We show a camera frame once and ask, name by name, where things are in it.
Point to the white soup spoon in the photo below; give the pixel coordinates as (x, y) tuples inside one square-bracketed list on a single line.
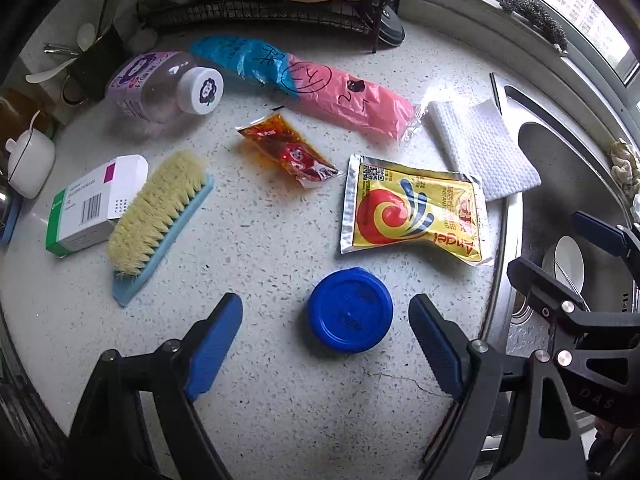
[(45, 74), (86, 35)]

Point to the blue pink plastic bag roll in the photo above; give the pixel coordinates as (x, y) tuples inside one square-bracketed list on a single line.
[(350, 95)]

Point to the blue plastic lid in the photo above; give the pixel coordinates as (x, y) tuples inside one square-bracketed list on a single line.
[(350, 310)]

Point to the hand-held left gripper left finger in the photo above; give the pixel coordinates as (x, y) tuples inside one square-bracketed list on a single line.
[(215, 345)]

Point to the glass oil jar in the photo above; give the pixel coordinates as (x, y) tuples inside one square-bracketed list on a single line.
[(20, 110)]

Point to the metal tongs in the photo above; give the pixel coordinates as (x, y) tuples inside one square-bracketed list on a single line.
[(60, 49)]

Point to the white folded paper towel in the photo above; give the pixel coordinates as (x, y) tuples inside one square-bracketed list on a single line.
[(480, 150)]

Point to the black round disc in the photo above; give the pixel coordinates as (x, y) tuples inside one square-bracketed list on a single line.
[(392, 30)]

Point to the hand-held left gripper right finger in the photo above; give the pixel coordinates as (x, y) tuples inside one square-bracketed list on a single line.
[(435, 345)]

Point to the stainless steel sink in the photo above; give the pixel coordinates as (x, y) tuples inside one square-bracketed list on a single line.
[(550, 160)]

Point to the dark dried flower bunch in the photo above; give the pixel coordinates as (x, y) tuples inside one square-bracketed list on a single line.
[(535, 17)]

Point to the wooden chopsticks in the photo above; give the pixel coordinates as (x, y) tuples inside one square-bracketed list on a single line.
[(107, 10)]

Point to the yellow yeast packet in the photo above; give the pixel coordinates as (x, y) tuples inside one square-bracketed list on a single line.
[(400, 215)]

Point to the clear purple label bottle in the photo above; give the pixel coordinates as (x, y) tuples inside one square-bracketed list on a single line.
[(150, 85)]

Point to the yellow bristle blue brush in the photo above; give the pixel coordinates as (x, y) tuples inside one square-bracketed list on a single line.
[(155, 210)]

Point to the crumpled beige rag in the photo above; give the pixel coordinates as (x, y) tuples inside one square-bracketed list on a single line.
[(625, 160)]

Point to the orange sauce packet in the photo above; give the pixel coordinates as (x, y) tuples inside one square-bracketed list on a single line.
[(285, 152)]

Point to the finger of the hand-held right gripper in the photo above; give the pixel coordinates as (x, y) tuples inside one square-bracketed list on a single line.
[(540, 290), (595, 227)]

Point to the dark utensil mug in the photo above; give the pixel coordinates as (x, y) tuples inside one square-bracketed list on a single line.
[(95, 67)]

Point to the white plate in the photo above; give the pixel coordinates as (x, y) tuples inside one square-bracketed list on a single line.
[(567, 260)]

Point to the white ceramic condiment jar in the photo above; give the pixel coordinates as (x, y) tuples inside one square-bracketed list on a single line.
[(30, 160)]

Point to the white green medicine box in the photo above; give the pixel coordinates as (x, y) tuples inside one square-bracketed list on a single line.
[(85, 205)]

